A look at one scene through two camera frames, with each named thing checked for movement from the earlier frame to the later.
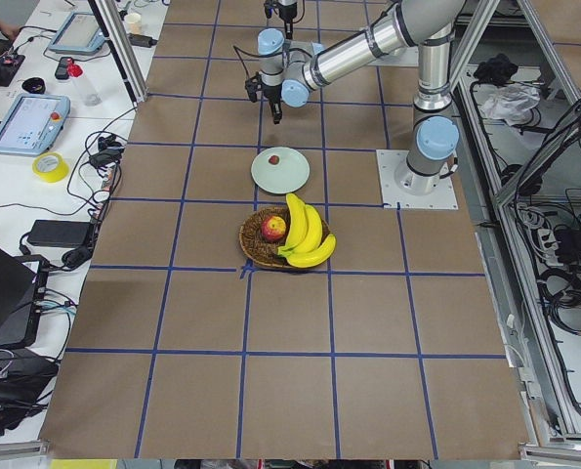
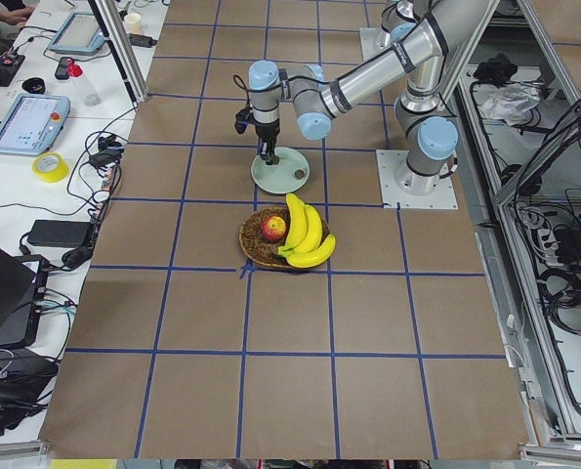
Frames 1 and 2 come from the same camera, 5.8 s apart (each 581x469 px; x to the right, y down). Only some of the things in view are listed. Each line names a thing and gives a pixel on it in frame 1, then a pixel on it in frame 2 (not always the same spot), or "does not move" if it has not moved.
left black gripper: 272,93 -> 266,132
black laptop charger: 61,234 does not move
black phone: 62,71 does not move
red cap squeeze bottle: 88,91 does not move
